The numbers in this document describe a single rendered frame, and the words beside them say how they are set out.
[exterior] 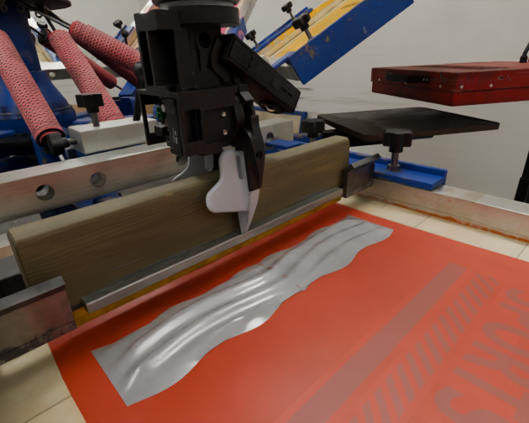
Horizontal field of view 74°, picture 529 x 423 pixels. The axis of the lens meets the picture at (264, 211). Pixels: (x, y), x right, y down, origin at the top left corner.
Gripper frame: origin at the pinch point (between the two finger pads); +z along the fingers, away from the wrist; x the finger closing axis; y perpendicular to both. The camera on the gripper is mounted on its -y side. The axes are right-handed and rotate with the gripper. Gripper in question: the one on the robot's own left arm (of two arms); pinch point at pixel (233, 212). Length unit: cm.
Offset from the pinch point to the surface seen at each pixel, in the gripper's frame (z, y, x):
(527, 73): -8, -106, 2
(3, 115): -5, 8, -80
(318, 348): 5.3, 4.9, 16.3
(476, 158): 43, -200, -32
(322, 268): 4.8, -4.0, 9.8
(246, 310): 4.9, 6.2, 9.1
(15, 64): -16, 6, -58
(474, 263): 5.3, -16.5, 20.6
